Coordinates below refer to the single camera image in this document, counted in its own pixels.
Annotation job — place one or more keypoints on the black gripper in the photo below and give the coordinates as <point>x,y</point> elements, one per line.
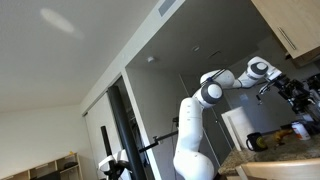
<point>297,93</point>

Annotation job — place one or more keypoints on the black vertical pole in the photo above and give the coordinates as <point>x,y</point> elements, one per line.
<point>125,132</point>

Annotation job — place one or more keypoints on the white and red can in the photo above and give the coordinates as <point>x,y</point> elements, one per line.
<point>300,131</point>

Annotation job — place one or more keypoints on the light wood upper cabinet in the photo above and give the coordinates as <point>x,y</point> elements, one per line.
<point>296,23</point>

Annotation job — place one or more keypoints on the black mug with yellow logo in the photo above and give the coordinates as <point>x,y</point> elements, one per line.
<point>255,142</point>

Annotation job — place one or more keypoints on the white smoke detector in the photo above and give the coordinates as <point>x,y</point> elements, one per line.
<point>150,59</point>

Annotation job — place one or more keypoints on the black tripod camera stand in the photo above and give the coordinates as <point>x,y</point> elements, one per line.
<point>158,139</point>

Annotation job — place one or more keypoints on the wooden shelf unit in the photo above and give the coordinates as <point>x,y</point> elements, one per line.
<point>63,168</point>

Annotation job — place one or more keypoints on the yellow banana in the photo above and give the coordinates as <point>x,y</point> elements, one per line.
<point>279,135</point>

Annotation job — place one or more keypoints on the ceiling air vent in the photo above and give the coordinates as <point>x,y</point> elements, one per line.
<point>165,6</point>

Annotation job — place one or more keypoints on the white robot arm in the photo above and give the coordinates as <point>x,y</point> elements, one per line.
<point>188,161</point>

